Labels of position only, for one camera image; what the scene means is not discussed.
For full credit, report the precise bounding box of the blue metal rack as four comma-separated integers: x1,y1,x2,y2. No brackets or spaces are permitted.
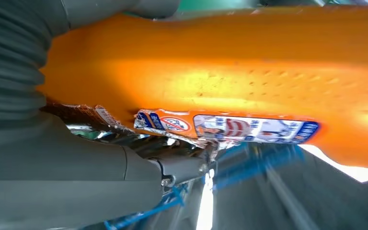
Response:
103,142,307,230

